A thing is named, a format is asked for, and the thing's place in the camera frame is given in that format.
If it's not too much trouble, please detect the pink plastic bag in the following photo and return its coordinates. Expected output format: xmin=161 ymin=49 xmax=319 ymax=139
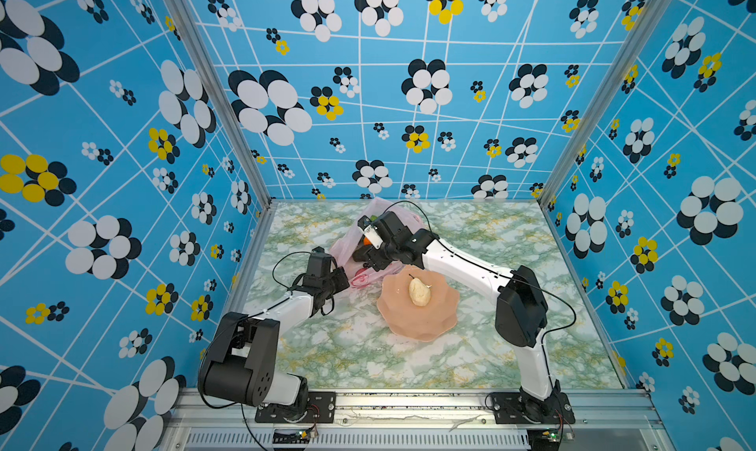
xmin=329 ymin=198 xmax=426 ymax=290

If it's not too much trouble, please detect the beige pear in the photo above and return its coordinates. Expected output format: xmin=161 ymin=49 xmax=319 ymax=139
xmin=408 ymin=276 xmax=432 ymax=307

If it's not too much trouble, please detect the pink wavy plate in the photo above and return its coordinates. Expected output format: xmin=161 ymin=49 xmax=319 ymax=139
xmin=377 ymin=266 xmax=460 ymax=342

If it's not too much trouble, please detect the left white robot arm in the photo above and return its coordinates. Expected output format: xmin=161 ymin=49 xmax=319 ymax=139
xmin=197 ymin=247 xmax=350 ymax=419

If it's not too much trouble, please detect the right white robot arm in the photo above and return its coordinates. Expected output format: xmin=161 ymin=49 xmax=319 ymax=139
xmin=356 ymin=211 xmax=563 ymax=423

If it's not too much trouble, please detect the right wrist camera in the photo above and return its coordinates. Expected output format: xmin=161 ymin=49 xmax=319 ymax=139
xmin=363 ymin=225 xmax=383 ymax=248

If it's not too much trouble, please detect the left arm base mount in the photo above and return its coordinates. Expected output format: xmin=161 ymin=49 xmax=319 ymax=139
xmin=254 ymin=391 xmax=337 ymax=425

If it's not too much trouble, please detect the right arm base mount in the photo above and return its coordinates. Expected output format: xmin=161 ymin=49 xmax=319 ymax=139
xmin=484 ymin=389 xmax=576 ymax=427

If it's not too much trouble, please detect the left corner aluminium post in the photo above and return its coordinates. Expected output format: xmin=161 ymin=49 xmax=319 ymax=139
xmin=163 ymin=0 xmax=272 ymax=212

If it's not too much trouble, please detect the corner aluminium post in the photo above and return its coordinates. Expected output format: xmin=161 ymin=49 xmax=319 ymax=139
xmin=163 ymin=0 xmax=272 ymax=212
xmin=539 ymin=0 xmax=673 ymax=210

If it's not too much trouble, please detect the aluminium front rail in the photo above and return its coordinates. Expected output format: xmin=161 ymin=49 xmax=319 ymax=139
xmin=159 ymin=389 xmax=673 ymax=450

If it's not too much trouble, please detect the right corner aluminium post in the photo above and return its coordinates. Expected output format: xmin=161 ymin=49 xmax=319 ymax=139
xmin=539 ymin=0 xmax=673 ymax=210

